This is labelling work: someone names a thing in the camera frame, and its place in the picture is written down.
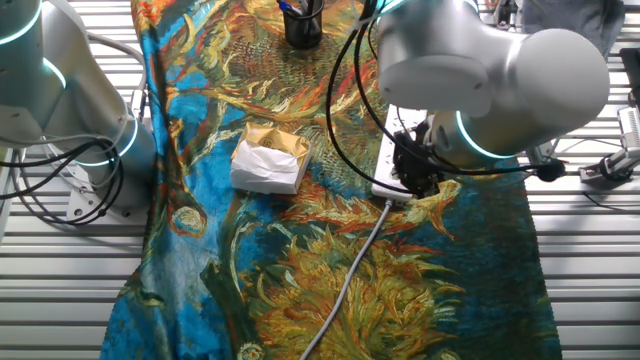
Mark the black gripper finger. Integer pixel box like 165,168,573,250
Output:
421,172,445,200
398,169,424,195

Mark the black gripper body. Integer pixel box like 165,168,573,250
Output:
391,121,445,180

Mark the white power strip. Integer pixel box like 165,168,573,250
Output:
370,103,429,204

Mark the sunflower painting cloth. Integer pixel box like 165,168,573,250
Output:
99,0,564,360

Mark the gold white tissue pack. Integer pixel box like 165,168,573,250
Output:
229,121,314,196

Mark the black pen holder cup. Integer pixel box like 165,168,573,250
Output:
281,0,326,50

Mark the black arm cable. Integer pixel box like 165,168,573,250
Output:
324,0,567,197

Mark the grey power strip cord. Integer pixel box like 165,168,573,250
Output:
298,198,395,360

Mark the grey base cable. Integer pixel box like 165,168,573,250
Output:
82,29,149,121

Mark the black base cable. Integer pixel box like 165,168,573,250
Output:
0,137,126,227

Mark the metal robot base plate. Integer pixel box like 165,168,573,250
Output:
64,167,151,222

